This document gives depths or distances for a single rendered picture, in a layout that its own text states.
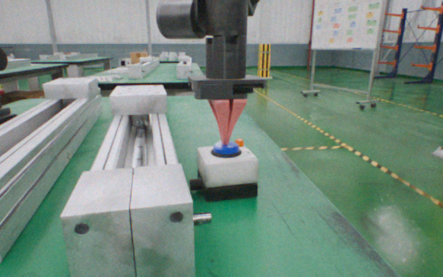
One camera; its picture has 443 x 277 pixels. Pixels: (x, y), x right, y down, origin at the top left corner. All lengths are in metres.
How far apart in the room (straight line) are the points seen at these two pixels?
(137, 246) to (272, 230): 0.18
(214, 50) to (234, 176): 0.18
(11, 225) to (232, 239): 0.25
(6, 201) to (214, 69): 0.29
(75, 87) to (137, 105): 0.30
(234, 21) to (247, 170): 0.20
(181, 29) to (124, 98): 0.24
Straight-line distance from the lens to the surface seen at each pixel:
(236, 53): 0.42
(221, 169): 0.44
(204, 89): 0.41
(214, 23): 0.42
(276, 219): 0.42
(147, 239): 0.27
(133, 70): 2.33
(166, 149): 0.42
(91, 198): 0.28
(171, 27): 0.47
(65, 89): 0.92
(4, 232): 0.41
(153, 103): 0.64
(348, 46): 6.07
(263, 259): 0.35
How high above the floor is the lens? 0.99
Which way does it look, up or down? 17 degrees down
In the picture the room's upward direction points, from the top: straight up
